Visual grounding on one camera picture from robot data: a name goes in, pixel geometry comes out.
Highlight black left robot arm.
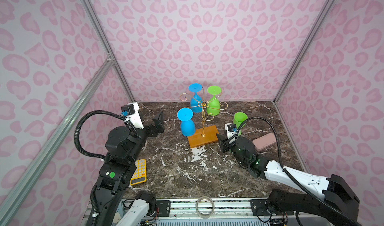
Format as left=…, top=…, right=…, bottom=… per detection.
left=87, top=111, right=165, bottom=226

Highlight yellow calculator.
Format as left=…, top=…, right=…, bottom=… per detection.
left=131, top=159, right=147, bottom=186

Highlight gold wire rack wooden base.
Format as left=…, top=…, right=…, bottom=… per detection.
left=180, top=86, right=228, bottom=148

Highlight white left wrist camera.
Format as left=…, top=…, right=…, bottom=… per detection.
left=121, top=102, right=144, bottom=129

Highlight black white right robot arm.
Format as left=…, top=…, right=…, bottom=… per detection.
left=217, top=134, right=360, bottom=226

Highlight aluminium frame strut left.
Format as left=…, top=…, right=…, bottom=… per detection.
left=1, top=58, right=115, bottom=226

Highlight green wine glass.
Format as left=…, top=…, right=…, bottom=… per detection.
left=206, top=86, right=222, bottom=116
left=233, top=112, right=248, bottom=136

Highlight pink pencil case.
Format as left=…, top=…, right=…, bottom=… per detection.
left=253, top=133, right=277, bottom=151

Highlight blue wine glass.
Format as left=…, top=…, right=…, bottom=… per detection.
left=177, top=108, right=196, bottom=137
left=189, top=83, right=203, bottom=113

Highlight aluminium front rail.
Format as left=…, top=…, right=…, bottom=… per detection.
left=78, top=197, right=346, bottom=226

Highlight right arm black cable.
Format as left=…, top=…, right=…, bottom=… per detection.
left=230, top=116, right=362, bottom=226

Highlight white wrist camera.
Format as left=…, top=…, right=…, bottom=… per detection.
left=121, top=102, right=144, bottom=129
left=225, top=123, right=239, bottom=142

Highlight clear tape roll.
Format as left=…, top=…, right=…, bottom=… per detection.
left=195, top=196, right=215, bottom=219

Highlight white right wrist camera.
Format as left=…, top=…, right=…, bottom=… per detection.
left=225, top=123, right=239, bottom=142

